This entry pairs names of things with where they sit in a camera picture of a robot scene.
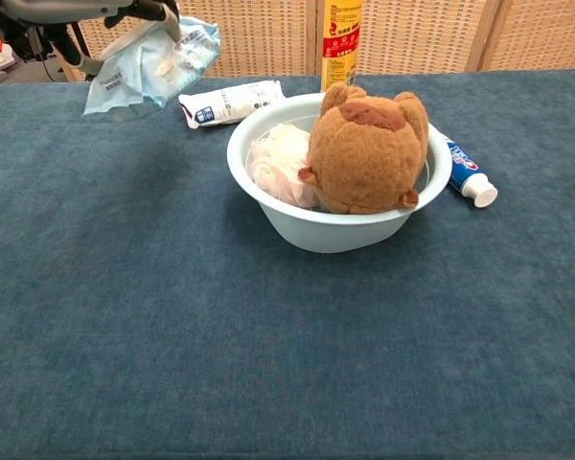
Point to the blue white toothpaste tube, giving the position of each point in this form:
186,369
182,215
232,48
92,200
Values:
465,170

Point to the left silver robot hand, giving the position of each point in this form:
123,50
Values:
52,9

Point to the light blue wipes pack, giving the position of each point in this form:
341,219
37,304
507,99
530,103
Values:
139,72

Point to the brown capybara plush toy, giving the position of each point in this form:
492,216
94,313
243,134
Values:
369,158

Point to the white plastic pack blue print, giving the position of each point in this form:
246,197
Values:
230,105

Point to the light blue plastic basin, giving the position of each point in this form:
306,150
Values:
335,230

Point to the wicker folding screen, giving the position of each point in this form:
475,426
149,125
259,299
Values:
460,38

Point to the yellow bottle green cap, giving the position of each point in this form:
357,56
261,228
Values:
340,48

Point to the dark blue table mat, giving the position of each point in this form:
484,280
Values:
220,335

